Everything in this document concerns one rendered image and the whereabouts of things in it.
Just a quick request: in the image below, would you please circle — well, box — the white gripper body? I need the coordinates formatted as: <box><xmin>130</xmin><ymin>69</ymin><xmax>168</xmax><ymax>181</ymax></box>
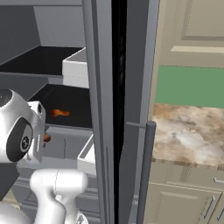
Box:
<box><xmin>29</xmin><ymin>117</ymin><xmax>47</xmax><ymax>164</ymax></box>

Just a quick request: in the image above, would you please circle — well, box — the brown chicken drumstick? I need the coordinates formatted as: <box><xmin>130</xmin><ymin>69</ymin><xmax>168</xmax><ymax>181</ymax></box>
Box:
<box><xmin>43</xmin><ymin>133</ymin><xmax>53</xmax><ymax>144</ymax></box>
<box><xmin>48</xmin><ymin>108</ymin><xmax>71</xmax><ymax>119</ymax></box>

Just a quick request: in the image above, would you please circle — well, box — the grey fridge drawer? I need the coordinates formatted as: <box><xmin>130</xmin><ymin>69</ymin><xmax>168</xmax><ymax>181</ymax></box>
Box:
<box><xmin>40</xmin><ymin>125</ymin><xmax>95</xmax><ymax>165</ymax></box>

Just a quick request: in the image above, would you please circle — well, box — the white fridge door bin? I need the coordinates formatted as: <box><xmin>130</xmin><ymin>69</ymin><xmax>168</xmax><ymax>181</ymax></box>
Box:
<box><xmin>61</xmin><ymin>47</ymin><xmax>90</xmax><ymax>89</ymax></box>
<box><xmin>76</xmin><ymin>133</ymin><xmax>97</xmax><ymax>177</ymax></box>

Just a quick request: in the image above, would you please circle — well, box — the black fridge shelf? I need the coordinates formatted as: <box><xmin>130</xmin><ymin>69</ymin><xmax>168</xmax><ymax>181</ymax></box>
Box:
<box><xmin>28</xmin><ymin>83</ymin><xmax>94</xmax><ymax>130</ymax></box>
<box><xmin>0</xmin><ymin>45</ymin><xmax>85</xmax><ymax>77</ymax></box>

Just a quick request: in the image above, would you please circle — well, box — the grey fridge door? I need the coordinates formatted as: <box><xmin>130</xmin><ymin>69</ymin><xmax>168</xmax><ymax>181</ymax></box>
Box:
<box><xmin>81</xmin><ymin>0</ymin><xmax>161</xmax><ymax>224</ymax></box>

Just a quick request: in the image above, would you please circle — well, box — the grey fridge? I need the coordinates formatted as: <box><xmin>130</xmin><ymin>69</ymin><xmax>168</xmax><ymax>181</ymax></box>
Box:
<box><xmin>0</xmin><ymin>0</ymin><xmax>102</xmax><ymax>224</ymax></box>

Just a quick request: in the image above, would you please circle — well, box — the beige drawer front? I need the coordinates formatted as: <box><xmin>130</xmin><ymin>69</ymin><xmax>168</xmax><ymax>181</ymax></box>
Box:
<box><xmin>149</xmin><ymin>160</ymin><xmax>224</xmax><ymax>192</ymax></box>

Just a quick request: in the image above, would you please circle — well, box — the grey fridge door handle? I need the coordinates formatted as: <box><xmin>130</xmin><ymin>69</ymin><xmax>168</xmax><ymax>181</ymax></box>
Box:
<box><xmin>125</xmin><ymin>120</ymin><xmax>158</xmax><ymax>224</ymax></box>

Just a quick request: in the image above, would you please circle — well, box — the beige wall cupboard door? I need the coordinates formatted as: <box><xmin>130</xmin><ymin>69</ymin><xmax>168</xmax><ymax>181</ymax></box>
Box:
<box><xmin>149</xmin><ymin>0</ymin><xmax>224</xmax><ymax>70</ymax></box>

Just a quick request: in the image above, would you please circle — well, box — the silver cupboard handle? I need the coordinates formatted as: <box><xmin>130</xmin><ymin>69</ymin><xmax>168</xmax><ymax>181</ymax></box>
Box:
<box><xmin>203</xmin><ymin>195</ymin><xmax>217</xmax><ymax>221</ymax></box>
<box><xmin>216</xmin><ymin>205</ymin><xmax>224</xmax><ymax>223</ymax></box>

